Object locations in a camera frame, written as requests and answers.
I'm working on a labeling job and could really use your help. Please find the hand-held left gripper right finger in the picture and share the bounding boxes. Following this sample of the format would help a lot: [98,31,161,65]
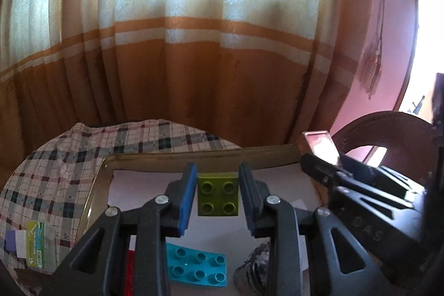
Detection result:
[238,162,392,296]

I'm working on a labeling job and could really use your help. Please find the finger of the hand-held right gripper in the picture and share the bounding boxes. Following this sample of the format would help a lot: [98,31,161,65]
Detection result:
[300,153,352,191]
[342,155,425,204]

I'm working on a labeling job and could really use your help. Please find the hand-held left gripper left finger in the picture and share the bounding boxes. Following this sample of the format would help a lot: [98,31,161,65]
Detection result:
[45,162,198,296]

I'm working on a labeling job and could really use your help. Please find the rose gold box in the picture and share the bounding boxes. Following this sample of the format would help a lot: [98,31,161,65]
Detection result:
[301,130,342,166]

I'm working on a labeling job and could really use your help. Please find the green building block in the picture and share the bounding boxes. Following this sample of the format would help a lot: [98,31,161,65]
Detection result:
[197,174,241,217]

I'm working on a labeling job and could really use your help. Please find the gold metal tray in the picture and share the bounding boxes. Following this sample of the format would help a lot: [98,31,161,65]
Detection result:
[107,166,323,272]
[71,143,330,296]

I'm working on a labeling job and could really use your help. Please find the teal building block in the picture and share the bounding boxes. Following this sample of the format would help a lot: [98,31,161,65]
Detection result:
[166,242,228,288]

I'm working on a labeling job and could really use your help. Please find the red building block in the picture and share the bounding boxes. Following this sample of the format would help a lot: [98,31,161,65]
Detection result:
[124,237,137,296]

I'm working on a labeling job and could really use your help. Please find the green label clear packet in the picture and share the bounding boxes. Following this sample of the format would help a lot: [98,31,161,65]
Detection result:
[25,220,59,274]

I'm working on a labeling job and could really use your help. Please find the white charger plug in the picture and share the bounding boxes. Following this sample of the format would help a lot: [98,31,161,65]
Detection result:
[16,230,28,258]

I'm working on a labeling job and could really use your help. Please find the brown wooden chair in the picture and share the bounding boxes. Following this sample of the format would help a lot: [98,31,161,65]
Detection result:
[329,112,434,172]

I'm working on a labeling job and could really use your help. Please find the cream and orange curtain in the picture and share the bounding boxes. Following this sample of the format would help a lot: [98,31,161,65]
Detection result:
[0,0,379,151]

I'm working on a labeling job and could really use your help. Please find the plaid tablecloth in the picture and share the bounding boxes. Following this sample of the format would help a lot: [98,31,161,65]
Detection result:
[0,119,243,296]

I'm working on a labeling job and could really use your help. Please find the feathered wall hanging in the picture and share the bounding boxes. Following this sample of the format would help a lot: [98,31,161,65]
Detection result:
[364,0,394,97]

